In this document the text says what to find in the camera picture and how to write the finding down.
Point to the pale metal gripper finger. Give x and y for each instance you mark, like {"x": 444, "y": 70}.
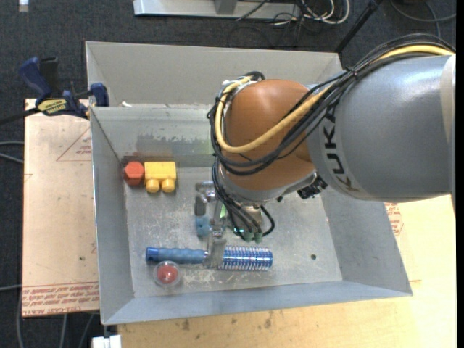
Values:
{"x": 210, "y": 252}
{"x": 220, "y": 253}

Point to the light blue small block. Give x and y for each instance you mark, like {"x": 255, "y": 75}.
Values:
{"x": 202, "y": 227}

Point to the shiny grey metal piece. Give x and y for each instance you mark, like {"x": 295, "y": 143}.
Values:
{"x": 201, "y": 203}

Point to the grey metal bin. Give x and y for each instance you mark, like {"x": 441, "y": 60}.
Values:
{"x": 163, "y": 212}

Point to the yellow toy brick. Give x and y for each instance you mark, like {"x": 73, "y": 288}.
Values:
{"x": 159, "y": 174}

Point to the red hexagonal block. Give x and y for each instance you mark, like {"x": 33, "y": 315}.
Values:
{"x": 133, "y": 173}

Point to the brown cardboard board, red print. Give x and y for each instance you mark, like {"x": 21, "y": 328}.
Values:
{"x": 58, "y": 212}

